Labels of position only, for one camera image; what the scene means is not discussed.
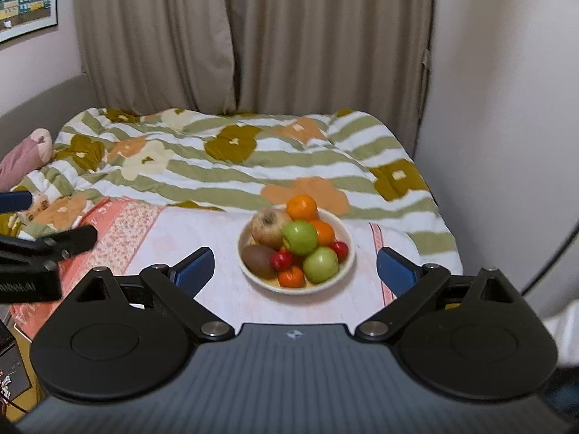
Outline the red cherry tomato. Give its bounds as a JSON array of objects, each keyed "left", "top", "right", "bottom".
[
  {"left": 329, "top": 241, "right": 349, "bottom": 263},
  {"left": 270, "top": 251, "right": 295, "bottom": 272}
]

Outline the brown kiwi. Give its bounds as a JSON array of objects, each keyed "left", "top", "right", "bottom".
[{"left": 240, "top": 244, "right": 277, "bottom": 279}]

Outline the small green apple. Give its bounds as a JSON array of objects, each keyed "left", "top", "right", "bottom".
[{"left": 282, "top": 221, "right": 318, "bottom": 256}]

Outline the orange mandarin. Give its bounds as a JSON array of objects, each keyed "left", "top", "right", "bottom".
[{"left": 286, "top": 194, "right": 319, "bottom": 221}]

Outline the pink plush toy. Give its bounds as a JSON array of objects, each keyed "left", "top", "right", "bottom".
[{"left": 0, "top": 128, "right": 53, "bottom": 191}]

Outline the cream cartoon duck bowl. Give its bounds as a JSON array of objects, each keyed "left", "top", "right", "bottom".
[{"left": 237, "top": 206, "right": 356, "bottom": 296}]

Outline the large green apple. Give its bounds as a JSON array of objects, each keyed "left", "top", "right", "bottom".
[{"left": 302, "top": 247, "right": 339, "bottom": 285}]

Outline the grey bed headboard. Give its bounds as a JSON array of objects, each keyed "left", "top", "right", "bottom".
[{"left": 1, "top": 75, "right": 103, "bottom": 157}]

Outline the large orange in bowl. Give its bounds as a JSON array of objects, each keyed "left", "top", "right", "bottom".
[{"left": 309, "top": 220, "right": 335, "bottom": 247}]

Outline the large yellow-red apple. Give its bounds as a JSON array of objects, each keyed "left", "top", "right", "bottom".
[{"left": 250, "top": 208, "right": 291, "bottom": 249}]

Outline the small mandarin in bowl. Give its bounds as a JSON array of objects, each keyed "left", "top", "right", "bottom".
[{"left": 278, "top": 265, "right": 306, "bottom": 289}]

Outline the striped floral quilt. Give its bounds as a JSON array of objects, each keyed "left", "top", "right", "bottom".
[{"left": 1, "top": 108, "right": 462, "bottom": 271}]

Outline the white crumpled plastic bag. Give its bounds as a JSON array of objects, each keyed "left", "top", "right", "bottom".
[{"left": 544, "top": 299, "right": 579, "bottom": 369}]

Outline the beige curtain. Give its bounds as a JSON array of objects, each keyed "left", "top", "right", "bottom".
[{"left": 73, "top": 0, "right": 434, "bottom": 152}]

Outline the black cable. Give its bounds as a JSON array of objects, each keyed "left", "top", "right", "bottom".
[{"left": 519, "top": 220, "right": 579, "bottom": 297}]

